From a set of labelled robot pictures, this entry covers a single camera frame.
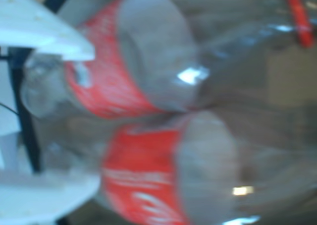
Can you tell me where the clear bottle Coke nutrition label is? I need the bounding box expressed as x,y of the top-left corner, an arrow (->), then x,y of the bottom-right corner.
21,0 -> 315,121

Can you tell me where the clear bottle Coca-Cola script label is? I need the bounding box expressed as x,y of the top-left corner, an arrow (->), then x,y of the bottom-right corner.
42,111 -> 317,225

